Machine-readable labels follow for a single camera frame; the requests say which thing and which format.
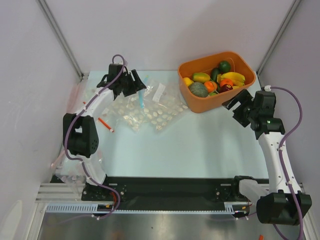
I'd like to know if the clear blue-zipper zip bag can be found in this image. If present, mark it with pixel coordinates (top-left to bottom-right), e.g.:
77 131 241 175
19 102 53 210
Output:
138 75 189 132

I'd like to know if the red-zipper zip bag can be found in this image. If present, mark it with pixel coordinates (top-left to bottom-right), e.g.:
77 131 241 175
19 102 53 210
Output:
66 83 115 133

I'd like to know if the right aluminium frame post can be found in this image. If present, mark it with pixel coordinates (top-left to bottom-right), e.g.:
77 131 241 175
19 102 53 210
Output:
256 0 303 77

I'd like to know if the front aluminium rail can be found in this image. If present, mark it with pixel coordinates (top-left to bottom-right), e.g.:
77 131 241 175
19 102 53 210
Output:
35 183 85 203

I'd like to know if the dark green avocado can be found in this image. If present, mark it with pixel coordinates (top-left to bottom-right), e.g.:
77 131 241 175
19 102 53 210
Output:
210 67 221 82

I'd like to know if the yellow banana bunch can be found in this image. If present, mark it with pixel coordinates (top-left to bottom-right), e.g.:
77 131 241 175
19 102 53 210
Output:
217 72 246 88

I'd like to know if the pink-dotted clear bag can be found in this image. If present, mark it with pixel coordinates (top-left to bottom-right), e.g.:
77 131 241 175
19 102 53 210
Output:
96 150 104 165

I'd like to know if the dark green lime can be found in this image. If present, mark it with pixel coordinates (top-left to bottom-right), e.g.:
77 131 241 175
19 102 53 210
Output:
218 60 231 73

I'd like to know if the white slotted cable duct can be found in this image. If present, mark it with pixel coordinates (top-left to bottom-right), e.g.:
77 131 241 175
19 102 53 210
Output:
45 202 250 215

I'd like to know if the orange plastic basket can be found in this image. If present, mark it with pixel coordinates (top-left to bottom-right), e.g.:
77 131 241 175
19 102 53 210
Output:
177 51 256 113

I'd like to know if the yellow bell pepper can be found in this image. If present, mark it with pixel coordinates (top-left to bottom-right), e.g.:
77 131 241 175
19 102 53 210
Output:
182 77 194 87

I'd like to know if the dark red apple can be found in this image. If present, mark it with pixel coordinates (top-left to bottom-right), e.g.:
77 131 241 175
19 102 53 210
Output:
219 84 234 93

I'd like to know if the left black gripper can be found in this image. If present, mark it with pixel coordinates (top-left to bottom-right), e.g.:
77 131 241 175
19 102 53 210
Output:
118 70 147 97

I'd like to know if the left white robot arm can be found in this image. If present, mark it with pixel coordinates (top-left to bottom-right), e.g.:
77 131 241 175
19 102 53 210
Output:
61 63 146 201

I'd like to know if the left aluminium frame post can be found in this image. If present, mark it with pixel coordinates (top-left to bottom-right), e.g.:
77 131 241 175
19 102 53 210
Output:
36 0 84 81

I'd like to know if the light green guava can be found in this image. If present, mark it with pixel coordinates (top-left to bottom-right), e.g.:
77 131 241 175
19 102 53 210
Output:
208 92 218 97

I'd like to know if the orange tangerine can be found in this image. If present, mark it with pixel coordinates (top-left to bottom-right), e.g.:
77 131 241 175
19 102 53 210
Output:
219 78 234 87
204 80 218 93

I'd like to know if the clear dotted zip bag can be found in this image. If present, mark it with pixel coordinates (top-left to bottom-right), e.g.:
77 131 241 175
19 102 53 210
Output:
108 93 147 132

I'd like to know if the aluminium frame post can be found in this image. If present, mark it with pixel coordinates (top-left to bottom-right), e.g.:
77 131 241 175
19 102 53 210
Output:
256 0 303 77
36 0 84 81

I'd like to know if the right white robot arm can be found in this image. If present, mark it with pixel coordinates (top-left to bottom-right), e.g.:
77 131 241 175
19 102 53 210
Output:
223 89 312 226

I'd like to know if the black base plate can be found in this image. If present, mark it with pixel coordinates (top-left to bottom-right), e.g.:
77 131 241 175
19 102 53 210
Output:
49 174 273 211

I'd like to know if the yellow green mango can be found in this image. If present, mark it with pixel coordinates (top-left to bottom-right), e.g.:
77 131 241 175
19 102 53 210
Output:
192 72 211 84

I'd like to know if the netted green melon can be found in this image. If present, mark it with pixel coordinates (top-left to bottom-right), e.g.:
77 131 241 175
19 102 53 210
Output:
188 82 209 98

